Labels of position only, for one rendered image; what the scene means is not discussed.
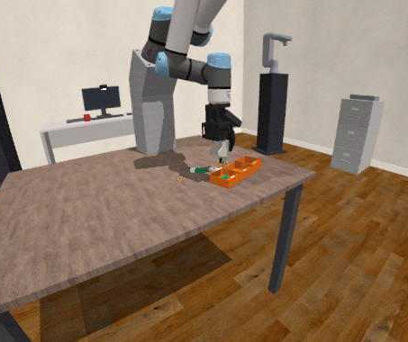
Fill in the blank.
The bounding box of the orange bin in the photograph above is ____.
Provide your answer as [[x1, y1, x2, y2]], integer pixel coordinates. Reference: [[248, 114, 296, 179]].
[[210, 156, 262, 189]]

